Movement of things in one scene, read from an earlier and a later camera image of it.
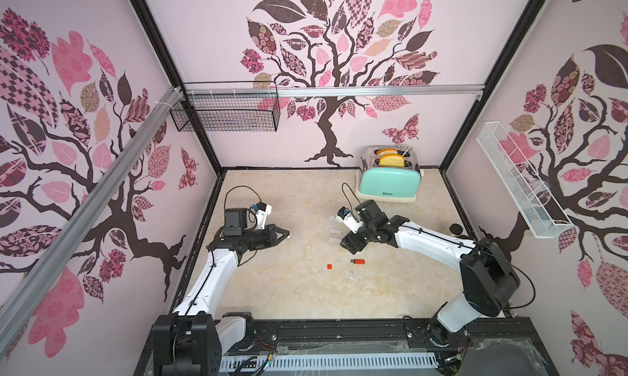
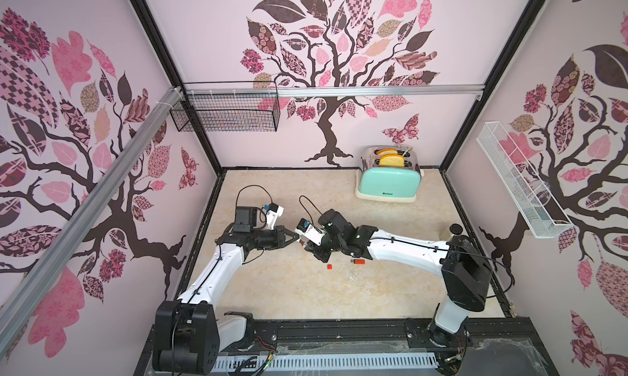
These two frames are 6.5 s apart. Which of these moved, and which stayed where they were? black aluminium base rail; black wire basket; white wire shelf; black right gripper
Moved: black right gripper
Stayed: black wire basket; black aluminium base rail; white wire shelf
